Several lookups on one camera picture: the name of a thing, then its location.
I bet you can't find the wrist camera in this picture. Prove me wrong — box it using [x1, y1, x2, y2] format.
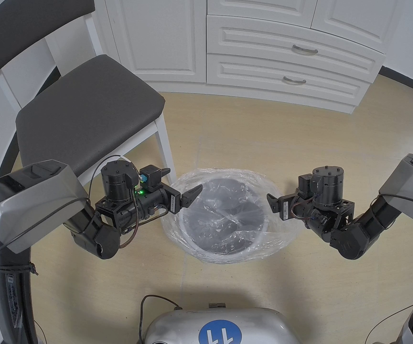
[139, 164, 162, 193]
[298, 173, 314, 199]

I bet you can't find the white wardrobe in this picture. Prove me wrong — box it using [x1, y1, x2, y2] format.
[90, 0, 408, 114]

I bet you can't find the clear plastic bag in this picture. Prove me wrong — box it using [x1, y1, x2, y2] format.
[161, 168, 302, 264]

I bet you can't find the black cable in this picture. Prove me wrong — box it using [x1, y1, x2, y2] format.
[138, 294, 182, 344]
[87, 154, 138, 207]

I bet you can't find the white trash bin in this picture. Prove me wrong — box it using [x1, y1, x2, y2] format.
[176, 178, 269, 261]

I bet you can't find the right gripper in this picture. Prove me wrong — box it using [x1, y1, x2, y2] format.
[267, 193, 314, 222]

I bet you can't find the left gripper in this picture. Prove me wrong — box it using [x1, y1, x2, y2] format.
[136, 168, 203, 218]

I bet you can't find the white chair grey seat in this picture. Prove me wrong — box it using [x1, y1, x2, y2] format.
[0, 0, 178, 193]

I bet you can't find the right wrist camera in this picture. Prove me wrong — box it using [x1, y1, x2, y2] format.
[298, 173, 314, 199]

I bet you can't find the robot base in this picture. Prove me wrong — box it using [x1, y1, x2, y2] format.
[145, 307, 302, 344]

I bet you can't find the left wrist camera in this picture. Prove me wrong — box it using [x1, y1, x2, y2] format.
[139, 164, 162, 193]

